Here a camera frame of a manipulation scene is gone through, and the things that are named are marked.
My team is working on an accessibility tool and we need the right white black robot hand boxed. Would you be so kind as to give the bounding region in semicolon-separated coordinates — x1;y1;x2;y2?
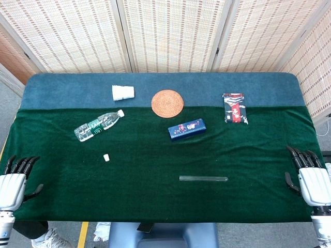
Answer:
284;146;331;207

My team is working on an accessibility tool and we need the flat black device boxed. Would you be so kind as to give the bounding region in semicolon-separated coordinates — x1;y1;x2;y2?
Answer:
136;222;154;233

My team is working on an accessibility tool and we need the crumpled white cloth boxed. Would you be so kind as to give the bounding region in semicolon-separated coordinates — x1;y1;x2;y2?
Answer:
93;222;112;242

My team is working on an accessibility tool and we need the dark red white patterned packet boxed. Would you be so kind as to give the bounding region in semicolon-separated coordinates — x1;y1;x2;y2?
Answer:
222;92;249;125

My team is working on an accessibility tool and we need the black trouser leg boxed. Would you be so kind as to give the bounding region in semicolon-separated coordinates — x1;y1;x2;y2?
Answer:
12;221;49;240

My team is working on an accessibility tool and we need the blue rectangular printed box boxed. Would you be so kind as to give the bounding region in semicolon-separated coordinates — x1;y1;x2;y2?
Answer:
168;118;207;142

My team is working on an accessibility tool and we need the blue table cloth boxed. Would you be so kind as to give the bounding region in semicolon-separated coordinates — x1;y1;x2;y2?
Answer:
19;72;305;111

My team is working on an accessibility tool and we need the white sneaker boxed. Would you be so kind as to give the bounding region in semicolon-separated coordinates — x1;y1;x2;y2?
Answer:
31;227;76;248

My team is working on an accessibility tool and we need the round woven orange coaster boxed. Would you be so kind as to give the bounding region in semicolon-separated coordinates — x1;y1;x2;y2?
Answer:
151;89;185;119

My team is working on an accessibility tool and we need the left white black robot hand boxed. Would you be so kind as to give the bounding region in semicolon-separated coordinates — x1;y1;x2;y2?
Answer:
0;154;44;212

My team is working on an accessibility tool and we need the dark green velvet cloth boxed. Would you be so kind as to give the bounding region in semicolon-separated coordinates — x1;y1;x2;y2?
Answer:
0;105;327;224

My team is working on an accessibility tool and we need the brown woven screen panel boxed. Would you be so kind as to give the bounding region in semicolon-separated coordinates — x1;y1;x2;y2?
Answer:
0;23;36;98

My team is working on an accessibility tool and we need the clear glass test tube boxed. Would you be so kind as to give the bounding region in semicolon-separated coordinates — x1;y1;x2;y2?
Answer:
179;175;229;182

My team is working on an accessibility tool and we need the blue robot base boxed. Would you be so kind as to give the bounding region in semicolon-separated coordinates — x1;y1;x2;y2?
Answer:
107;222;219;248

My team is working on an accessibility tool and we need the beige woven screen panel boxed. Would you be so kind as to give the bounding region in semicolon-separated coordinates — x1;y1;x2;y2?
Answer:
116;0;232;73
278;15;331;122
212;0;331;73
0;0;134;74

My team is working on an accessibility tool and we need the clear plastic water bottle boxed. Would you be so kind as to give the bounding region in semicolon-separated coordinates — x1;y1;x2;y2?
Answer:
74;109;125;142

